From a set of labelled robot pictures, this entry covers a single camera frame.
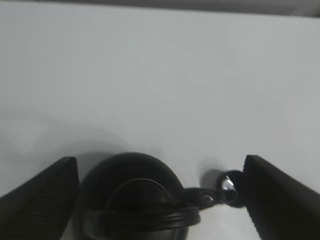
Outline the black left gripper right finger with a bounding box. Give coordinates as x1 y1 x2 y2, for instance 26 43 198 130
243 155 320 240

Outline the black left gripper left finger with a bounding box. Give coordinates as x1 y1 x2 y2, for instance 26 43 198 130
0 157 80 240

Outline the black round teapot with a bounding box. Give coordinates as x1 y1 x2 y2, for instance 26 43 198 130
73 152 244 240

